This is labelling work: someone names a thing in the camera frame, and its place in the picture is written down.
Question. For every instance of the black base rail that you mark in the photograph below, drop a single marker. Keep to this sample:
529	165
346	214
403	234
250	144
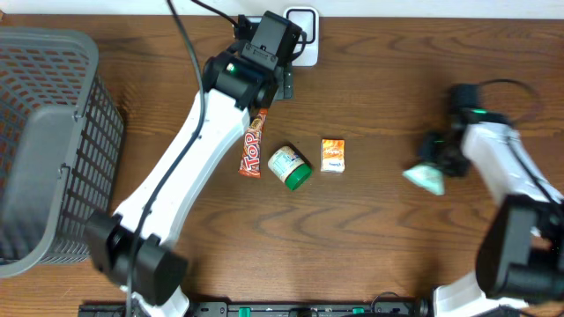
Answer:
385	307

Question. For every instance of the white jar green lid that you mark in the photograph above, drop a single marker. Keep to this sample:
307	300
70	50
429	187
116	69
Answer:
289	167

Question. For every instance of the chocolate bar wrapper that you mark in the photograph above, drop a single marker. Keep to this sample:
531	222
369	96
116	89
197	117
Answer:
251	156

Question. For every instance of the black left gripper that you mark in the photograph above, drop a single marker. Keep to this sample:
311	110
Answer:
284	75

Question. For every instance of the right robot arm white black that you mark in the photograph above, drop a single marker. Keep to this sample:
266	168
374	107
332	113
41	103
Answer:
520	261

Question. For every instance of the grey plastic shopping basket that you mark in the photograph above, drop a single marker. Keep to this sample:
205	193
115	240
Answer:
61	141

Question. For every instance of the white barcode scanner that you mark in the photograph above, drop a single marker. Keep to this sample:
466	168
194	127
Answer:
308	19

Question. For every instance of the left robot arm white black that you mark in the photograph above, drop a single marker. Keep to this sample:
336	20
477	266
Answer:
134	246

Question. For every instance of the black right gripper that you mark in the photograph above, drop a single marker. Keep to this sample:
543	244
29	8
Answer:
429	148

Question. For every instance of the orange tissue pack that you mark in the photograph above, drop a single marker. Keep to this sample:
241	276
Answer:
333	155

